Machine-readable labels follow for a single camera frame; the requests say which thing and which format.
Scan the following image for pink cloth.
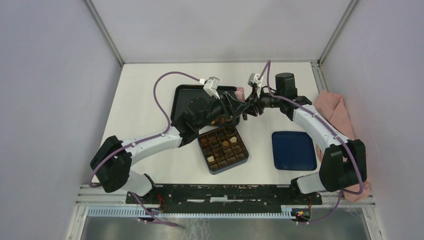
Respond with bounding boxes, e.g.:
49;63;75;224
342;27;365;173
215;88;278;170
314;90;370;203

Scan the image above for purple cable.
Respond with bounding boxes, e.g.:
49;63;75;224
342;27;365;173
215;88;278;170
88;71;206;227
257;60;365;224

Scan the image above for white cable duct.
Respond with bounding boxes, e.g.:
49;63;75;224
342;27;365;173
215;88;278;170
86;206;312;220

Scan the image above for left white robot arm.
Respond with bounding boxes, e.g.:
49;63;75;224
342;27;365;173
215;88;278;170
89;92;250;204

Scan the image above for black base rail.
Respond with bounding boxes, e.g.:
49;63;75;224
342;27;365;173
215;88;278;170
139;184;323;214

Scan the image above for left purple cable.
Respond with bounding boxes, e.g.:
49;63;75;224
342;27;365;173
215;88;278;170
88;71;206;227

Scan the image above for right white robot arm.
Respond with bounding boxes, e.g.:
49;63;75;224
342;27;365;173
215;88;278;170
244;72;367;204

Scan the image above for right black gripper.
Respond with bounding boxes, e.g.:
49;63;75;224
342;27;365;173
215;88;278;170
242;85;283;117

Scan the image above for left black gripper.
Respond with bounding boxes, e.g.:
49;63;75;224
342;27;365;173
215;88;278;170
195;90;249;130

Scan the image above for blue chocolate box with insert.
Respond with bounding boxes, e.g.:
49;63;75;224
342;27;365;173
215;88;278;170
197;124;250;175

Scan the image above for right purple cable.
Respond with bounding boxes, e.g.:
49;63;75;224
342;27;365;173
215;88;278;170
257;60;365;224

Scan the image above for blue box lid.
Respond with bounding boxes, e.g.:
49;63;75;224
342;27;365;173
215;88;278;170
271;131;317;171

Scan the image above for pink tongs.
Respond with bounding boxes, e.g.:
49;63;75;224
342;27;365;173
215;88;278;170
234;87;246;102

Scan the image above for black chocolate tray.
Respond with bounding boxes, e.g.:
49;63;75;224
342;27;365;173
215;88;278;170
169;84;240;127

